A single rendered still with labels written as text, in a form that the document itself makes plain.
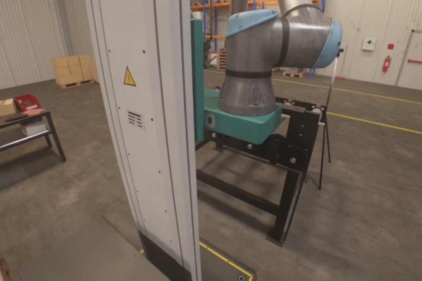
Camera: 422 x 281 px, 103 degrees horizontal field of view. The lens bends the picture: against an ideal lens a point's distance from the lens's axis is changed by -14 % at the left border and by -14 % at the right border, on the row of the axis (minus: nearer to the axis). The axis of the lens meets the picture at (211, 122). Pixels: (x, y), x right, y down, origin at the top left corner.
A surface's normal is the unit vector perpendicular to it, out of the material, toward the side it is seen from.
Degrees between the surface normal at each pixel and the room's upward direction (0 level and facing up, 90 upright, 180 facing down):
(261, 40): 88
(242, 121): 90
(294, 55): 116
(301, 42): 87
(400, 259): 0
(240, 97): 73
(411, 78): 90
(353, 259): 0
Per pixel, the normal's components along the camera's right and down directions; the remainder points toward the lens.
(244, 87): -0.26, 0.11
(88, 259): 0.00, -0.91
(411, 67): -0.57, 0.34
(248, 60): -0.22, 0.40
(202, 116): 0.82, 0.24
